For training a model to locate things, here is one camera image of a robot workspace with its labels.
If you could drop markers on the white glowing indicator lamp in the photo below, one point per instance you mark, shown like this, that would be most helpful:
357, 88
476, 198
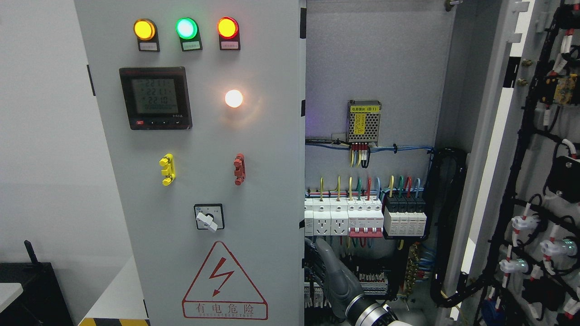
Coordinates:
234, 98

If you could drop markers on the red terminal connector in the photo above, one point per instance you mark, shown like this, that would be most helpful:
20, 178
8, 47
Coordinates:
239, 169

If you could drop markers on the black box with antenna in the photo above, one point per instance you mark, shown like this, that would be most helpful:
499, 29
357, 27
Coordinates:
41, 303

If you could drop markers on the grey cabinet door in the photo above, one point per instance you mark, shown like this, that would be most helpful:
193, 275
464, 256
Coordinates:
508, 238
263, 214

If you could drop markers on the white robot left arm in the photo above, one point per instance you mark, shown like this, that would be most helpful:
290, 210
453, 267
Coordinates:
364, 311

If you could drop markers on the dark grey robot left hand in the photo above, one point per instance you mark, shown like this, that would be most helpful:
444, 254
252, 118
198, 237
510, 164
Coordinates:
340, 285

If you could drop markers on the green indicator light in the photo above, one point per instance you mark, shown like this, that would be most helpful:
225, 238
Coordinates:
189, 34

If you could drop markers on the black digital power meter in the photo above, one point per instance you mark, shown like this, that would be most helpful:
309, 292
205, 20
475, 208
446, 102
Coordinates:
156, 98

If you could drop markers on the red indicator light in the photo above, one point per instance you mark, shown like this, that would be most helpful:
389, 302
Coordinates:
229, 33

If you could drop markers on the white rotary selector switch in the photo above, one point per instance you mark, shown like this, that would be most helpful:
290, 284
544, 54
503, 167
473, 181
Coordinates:
209, 217

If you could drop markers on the metal mesh power supply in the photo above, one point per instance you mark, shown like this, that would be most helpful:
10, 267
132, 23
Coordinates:
363, 121

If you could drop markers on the yellow indicator light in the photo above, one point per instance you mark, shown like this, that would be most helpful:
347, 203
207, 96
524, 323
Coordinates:
147, 36

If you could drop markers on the lower relay terminal row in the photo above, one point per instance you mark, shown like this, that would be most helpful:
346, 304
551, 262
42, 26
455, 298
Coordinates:
371, 274

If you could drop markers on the black surge protector block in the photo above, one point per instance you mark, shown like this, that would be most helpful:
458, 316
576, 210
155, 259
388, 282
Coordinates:
404, 217

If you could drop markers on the yellow terminal connector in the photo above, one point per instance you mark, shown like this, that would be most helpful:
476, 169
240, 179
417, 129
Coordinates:
167, 169

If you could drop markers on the white breaker and socket row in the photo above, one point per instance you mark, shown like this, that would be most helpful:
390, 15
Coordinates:
343, 217

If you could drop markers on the red electric hazard warning sticker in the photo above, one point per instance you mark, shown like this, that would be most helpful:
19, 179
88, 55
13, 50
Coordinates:
222, 289

